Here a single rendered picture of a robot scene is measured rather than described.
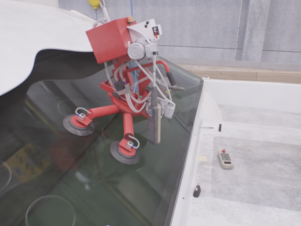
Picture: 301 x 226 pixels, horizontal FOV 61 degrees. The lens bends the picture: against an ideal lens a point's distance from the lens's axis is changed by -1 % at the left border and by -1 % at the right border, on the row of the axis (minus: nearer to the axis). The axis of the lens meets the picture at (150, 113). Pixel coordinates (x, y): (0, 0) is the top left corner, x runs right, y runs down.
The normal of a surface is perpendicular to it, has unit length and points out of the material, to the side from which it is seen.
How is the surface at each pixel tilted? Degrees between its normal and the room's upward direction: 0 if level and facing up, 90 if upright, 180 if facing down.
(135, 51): 81
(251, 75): 90
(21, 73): 21
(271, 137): 0
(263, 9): 90
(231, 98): 90
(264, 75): 90
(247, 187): 0
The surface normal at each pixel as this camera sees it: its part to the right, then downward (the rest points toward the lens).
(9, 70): 0.34, -0.80
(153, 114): -0.77, 0.26
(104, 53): -0.27, 0.39
